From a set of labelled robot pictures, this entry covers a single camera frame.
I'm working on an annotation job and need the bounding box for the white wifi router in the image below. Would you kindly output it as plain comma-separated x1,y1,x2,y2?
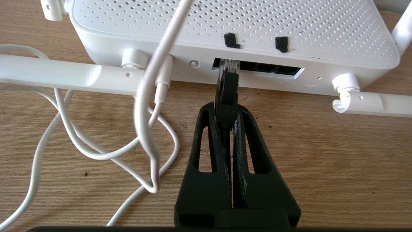
0,0,412,118

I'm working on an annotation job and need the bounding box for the black ethernet cable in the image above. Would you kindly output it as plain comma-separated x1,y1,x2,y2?
215,59,241,207

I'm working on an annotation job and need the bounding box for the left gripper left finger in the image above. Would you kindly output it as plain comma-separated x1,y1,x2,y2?
174,101,233,227

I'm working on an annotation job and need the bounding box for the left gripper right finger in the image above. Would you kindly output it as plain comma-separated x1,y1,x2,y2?
232,105,301,227

